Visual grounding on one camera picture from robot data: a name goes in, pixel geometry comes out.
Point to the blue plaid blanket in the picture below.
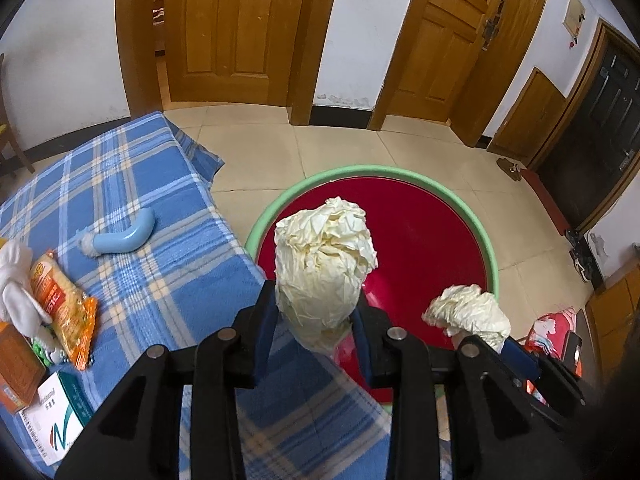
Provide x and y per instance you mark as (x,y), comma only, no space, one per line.
(165,270)

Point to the wooden door frame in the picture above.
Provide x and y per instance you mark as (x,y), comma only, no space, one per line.
(135,35)
(520,60)

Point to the light blue curved tube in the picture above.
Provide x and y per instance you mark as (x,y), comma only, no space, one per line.
(125,237)

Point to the large cream paper ball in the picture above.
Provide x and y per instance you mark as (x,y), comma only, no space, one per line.
(320,270)

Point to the wooden cabinet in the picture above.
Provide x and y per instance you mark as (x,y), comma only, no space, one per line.
(617,310)

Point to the red patterned bag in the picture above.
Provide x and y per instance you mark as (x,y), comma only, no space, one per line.
(550,330)

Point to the wooden panel door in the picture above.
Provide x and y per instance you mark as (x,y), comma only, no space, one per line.
(450,35)
(235,30)

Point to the orange snack packet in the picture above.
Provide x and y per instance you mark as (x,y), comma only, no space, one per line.
(60,305)

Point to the white plush toy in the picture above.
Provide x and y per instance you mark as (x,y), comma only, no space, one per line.
(17,285)

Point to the red basin with green rim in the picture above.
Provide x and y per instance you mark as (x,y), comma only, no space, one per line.
(425,240)

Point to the low wooden panel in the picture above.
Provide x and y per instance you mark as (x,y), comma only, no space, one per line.
(530,115)

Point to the green wrapper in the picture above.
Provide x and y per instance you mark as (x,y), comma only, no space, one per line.
(45,352)

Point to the brown slippers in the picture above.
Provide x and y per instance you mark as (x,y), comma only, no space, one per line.
(510,169)

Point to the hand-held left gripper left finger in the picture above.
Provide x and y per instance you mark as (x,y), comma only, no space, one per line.
(265,340)

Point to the dark metal door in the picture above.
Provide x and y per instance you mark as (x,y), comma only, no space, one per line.
(595,135)

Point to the white box with green print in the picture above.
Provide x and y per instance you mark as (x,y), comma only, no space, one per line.
(55,410)

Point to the black shoes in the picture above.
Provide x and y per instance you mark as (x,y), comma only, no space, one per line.
(582,255)

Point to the cream wall box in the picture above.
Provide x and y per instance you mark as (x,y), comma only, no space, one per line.
(573,10)

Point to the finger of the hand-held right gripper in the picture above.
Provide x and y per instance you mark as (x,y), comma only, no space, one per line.
(520,360)

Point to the small cream paper ball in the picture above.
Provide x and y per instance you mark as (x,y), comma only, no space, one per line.
(470,310)

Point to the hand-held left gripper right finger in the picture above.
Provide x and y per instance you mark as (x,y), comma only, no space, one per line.
(369,360)

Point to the orange cardboard box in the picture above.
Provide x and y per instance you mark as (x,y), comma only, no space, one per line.
(17,370)

